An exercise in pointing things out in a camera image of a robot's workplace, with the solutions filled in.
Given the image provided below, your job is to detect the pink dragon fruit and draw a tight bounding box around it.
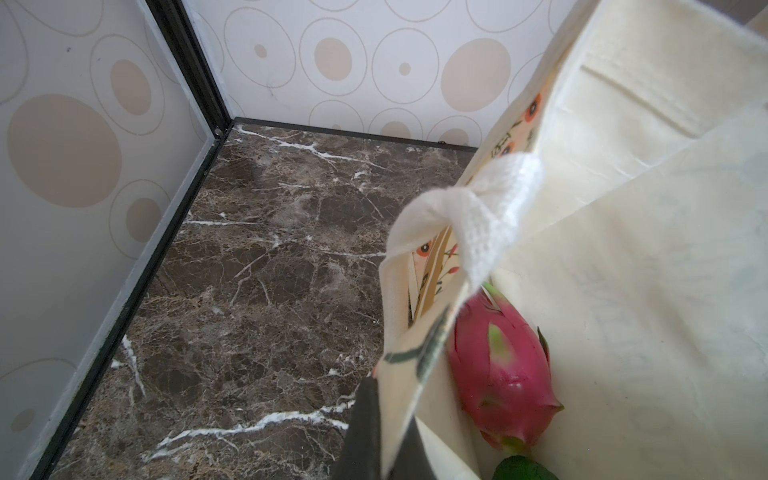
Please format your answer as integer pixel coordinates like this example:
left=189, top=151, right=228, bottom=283
left=447, top=282, right=564, bottom=455

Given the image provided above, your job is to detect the cream canvas grocery bag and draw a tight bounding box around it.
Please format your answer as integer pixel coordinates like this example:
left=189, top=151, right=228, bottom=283
left=378, top=1, right=767, bottom=479

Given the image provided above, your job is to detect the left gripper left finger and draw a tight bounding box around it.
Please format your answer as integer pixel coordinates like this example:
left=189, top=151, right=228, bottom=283
left=331, top=376, right=381, bottom=480

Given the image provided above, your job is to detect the green bell pepper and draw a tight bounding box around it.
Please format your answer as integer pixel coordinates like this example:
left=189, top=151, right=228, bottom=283
left=492, top=455, right=558, bottom=480

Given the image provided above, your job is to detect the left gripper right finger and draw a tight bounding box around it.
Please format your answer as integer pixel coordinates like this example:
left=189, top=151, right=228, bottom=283
left=388, top=418, right=436, bottom=480

